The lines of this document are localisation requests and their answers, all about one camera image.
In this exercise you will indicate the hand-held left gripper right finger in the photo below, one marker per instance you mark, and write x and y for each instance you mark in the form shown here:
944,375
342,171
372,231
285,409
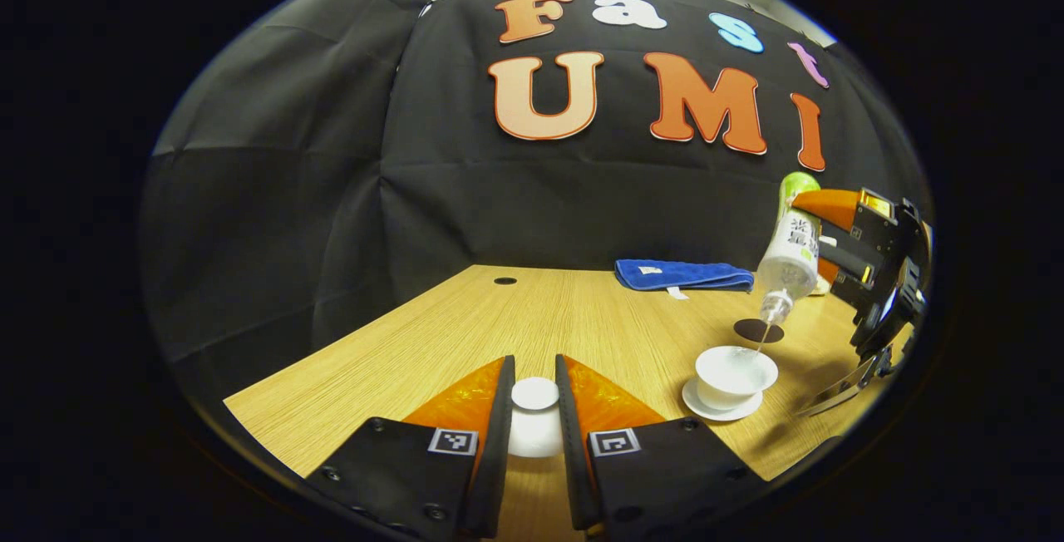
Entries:
569,459

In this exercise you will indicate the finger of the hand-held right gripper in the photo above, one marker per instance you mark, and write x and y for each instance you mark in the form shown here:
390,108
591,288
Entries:
848,263
831,208

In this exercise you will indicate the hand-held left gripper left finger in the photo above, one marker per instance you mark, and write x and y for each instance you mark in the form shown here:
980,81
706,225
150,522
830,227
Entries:
499,459

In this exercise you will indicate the white green water bottle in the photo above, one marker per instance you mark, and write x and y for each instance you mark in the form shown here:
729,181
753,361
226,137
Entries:
790,263

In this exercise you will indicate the white teacup lid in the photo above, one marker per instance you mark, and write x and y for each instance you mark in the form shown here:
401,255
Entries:
534,394

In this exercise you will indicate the dark brown round coaster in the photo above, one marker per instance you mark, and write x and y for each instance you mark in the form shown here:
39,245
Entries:
748,331

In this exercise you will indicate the white porcelain teacup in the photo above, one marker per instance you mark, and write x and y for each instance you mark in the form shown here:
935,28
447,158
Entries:
731,376

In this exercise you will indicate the white porcelain saucer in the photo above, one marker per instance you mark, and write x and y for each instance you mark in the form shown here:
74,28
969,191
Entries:
706,411

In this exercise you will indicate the blue towel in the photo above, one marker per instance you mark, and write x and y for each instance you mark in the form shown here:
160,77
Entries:
682,274

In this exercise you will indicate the black backdrop cloth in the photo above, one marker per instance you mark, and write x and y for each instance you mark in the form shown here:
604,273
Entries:
499,209

